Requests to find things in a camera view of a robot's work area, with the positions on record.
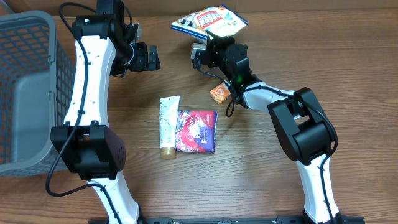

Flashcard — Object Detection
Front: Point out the orange cream snack bag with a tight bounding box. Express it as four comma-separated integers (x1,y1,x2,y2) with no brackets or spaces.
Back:
171,5,248,44

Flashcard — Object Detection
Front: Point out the orange white sticker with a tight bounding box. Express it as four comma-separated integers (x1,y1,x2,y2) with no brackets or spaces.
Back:
209,83,231,105

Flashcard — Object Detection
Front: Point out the white tube gold cap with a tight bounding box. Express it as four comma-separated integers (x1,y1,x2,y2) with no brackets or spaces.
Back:
159,96,180,159

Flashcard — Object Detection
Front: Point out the red purple tissue pack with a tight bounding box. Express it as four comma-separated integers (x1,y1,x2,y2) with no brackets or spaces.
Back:
176,110,218,153

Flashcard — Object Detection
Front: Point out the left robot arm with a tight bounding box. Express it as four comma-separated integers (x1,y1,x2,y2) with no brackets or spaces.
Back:
50,0,160,223

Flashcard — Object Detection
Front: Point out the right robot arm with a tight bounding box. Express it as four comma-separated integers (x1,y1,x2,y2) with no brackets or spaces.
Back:
191,37,340,223

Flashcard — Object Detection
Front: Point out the dark grey plastic basket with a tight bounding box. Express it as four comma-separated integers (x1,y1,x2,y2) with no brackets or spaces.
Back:
1,11,75,177

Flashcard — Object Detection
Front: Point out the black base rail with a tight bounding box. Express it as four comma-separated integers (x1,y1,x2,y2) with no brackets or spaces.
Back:
88,215,365,224

